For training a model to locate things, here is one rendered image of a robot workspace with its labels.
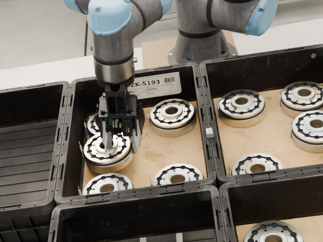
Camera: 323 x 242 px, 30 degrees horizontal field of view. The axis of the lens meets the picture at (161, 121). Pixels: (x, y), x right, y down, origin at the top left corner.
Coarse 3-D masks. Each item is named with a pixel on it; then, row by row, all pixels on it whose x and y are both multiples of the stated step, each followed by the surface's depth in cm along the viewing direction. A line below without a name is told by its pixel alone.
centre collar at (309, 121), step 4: (316, 116) 127; (308, 120) 127; (312, 120) 127; (316, 120) 127; (320, 120) 126; (308, 124) 125; (308, 128) 125; (312, 128) 124; (316, 128) 124; (320, 128) 124; (316, 132) 124; (320, 132) 124
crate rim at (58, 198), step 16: (176, 64) 139; (192, 64) 138; (80, 80) 139; (96, 80) 139; (64, 128) 126; (64, 144) 122; (208, 144) 116; (64, 160) 118; (208, 160) 112; (64, 176) 115; (208, 176) 109; (112, 192) 109; (128, 192) 109; (144, 192) 108
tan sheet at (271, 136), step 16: (272, 96) 141; (272, 112) 136; (224, 128) 134; (240, 128) 133; (256, 128) 133; (272, 128) 132; (288, 128) 131; (224, 144) 130; (240, 144) 129; (256, 144) 129; (272, 144) 128; (288, 144) 127; (224, 160) 126; (288, 160) 123; (304, 160) 123; (320, 160) 122
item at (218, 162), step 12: (288, 48) 137; (300, 48) 137; (312, 48) 136; (204, 60) 138; (216, 60) 138; (228, 60) 137; (240, 60) 137; (204, 72) 135; (204, 84) 131; (204, 96) 128; (216, 132) 118; (216, 144) 116; (216, 156) 113; (216, 168) 110; (288, 168) 108; (300, 168) 107; (312, 168) 107; (228, 180) 107; (240, 180) 107
